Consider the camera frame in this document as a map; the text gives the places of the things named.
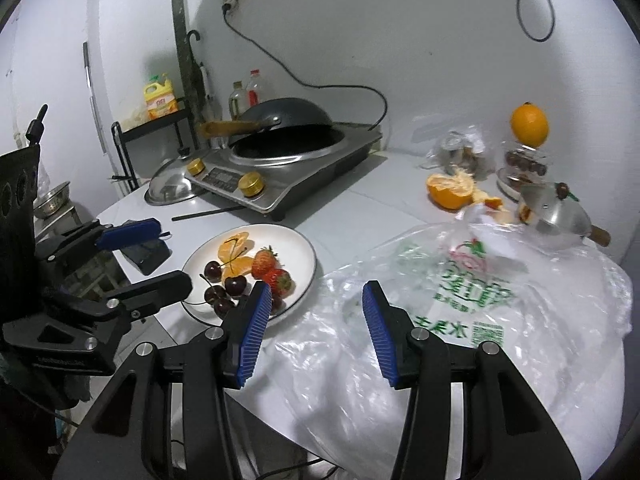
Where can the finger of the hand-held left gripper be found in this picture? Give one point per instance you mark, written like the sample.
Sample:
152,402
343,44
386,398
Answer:
132,232
155,287

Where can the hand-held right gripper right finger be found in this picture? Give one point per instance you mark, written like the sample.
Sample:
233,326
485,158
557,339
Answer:
380,330

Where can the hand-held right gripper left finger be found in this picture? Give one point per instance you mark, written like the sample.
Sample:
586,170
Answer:
252,330

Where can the red strawberry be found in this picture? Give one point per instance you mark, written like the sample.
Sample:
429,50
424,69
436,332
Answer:
279,282
265,260

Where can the small orange segment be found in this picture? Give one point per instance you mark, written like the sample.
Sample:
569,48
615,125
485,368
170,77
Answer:
239,266

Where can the large orange segment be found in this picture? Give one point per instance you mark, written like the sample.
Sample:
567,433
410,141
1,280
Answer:
235,244

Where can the white plate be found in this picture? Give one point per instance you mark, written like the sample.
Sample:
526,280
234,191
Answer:
295,245

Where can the printed clear plastic bag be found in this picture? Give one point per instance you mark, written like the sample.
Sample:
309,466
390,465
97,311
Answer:
500,320

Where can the black charger box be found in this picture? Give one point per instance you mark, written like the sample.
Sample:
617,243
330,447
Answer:
147,255

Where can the steel wok lid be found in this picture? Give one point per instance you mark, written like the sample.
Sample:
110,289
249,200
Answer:
170,187

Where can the black chopsticks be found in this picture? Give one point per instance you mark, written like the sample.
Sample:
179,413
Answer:
207,212

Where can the small steel bowl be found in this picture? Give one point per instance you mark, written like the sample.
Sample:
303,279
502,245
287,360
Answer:
50,200

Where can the black metal rack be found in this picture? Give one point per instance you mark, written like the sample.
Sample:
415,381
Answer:
145,127

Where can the yellow detergent bottle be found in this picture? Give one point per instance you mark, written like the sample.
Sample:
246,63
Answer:
161,100

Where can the grey metal bar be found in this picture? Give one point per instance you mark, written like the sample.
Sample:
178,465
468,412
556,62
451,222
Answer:
92,90

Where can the peeled half orange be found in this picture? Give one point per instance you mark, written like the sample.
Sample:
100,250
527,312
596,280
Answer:
450,190

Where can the silver induction cooker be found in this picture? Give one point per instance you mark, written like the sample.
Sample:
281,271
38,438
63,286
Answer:
290,170

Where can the black umbrella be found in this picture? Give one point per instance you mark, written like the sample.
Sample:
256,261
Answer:
200,80

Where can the clear bag with steel cups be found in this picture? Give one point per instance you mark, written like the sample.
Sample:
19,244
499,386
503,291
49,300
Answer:
460,152

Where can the dark vertical pipe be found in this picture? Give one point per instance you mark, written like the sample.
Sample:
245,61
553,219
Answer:
180,35

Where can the pile of dark cherries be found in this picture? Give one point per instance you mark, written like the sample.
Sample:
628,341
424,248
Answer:
522,160

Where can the whole orange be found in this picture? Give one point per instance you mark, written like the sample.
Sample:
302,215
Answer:
529,125

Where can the white wall socket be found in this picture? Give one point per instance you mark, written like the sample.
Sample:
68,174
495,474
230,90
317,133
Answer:
230,2

